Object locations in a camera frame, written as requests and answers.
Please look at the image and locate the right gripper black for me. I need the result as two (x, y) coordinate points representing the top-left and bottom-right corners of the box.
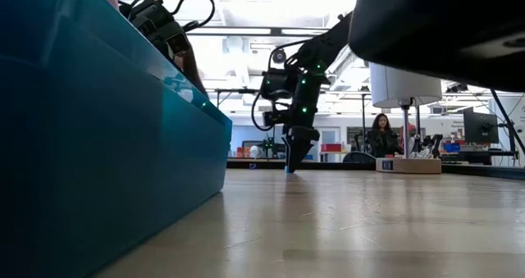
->
(282, 104), (322, 175)

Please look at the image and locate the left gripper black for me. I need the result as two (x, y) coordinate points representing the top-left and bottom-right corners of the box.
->
(121, 0), (211, 99)

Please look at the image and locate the teal plastic bin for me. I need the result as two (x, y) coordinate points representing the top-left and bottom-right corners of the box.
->
(0, 0), (234, 278)

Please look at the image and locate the black office chair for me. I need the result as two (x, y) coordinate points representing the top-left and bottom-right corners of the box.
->
(342, 150), (377, 164)

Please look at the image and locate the black pole light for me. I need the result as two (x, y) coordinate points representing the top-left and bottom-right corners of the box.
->
(359, 85), (372, 148)

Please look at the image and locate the person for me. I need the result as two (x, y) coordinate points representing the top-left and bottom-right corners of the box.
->
(366, 112), (405, 159)

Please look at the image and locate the white shade wooden base lamp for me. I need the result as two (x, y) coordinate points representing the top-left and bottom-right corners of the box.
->
(368, 62), (443, 175)

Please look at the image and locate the black monitor desk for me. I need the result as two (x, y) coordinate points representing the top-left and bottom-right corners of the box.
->
(441, 148), (518, 166)

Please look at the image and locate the black computer monitor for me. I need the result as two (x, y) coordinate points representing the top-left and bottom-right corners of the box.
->
(463, 107), (500, 145)

